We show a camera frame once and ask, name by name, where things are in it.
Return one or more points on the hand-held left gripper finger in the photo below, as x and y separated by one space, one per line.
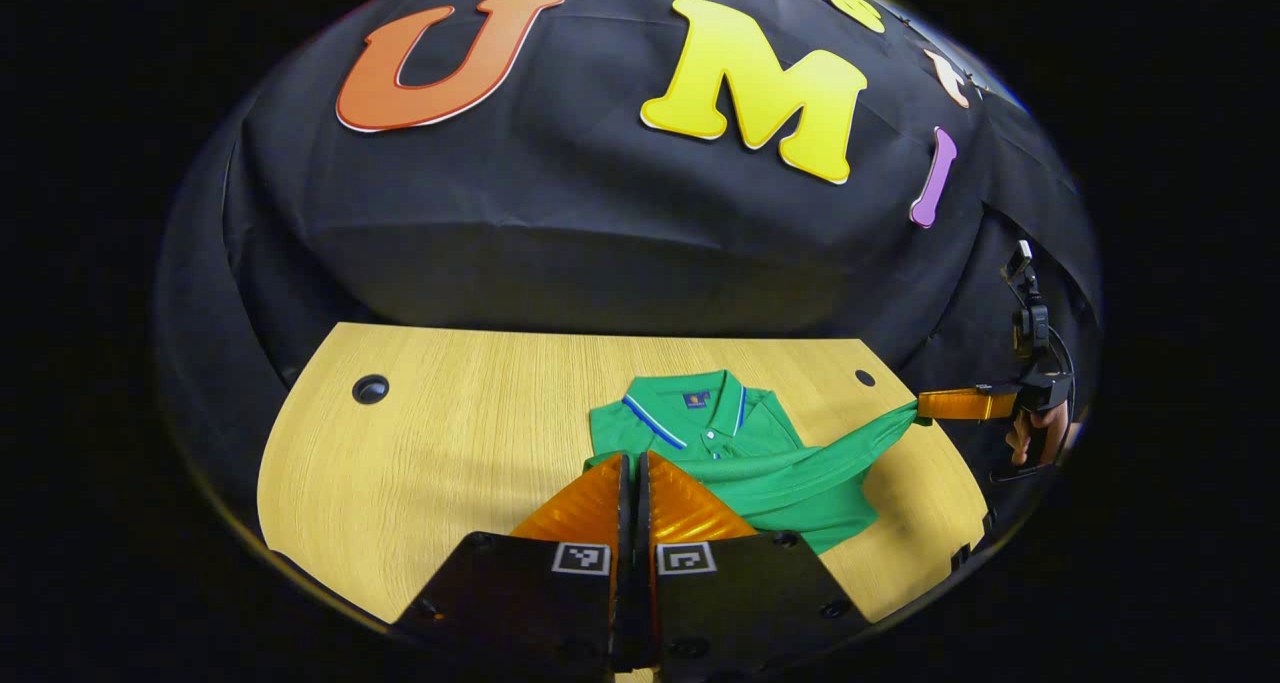
624 503
643 508

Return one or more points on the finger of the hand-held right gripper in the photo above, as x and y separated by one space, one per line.
960 404

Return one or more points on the green T-shirt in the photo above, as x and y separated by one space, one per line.
760 463

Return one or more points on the black backdrop cloth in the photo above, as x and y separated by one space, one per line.
560 223

